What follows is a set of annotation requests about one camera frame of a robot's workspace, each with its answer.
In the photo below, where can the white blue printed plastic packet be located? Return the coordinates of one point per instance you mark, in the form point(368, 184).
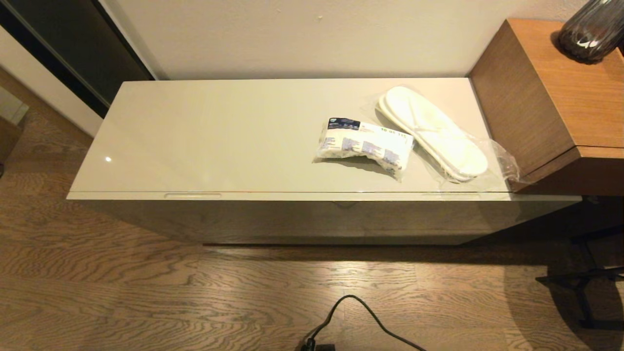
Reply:
point(365, 144)

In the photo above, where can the white slippers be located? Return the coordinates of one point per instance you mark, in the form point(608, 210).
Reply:
point(434, 131)

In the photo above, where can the glossy white low cabinet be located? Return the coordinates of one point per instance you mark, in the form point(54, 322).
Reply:
point(219, 136)

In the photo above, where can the brown wooden side cabinet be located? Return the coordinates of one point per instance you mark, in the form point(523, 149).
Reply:
point(536, 107)

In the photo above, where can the dark sliding door panel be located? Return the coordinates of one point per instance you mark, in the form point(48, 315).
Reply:
point(73, 39)

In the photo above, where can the light grey box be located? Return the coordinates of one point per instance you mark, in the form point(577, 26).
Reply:
point(10, 107)

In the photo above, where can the dark ribbed glass vase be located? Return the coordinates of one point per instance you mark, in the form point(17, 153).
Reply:
point(590, 34)

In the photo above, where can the black metal frame legs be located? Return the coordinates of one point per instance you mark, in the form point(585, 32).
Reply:
point(580, 287)

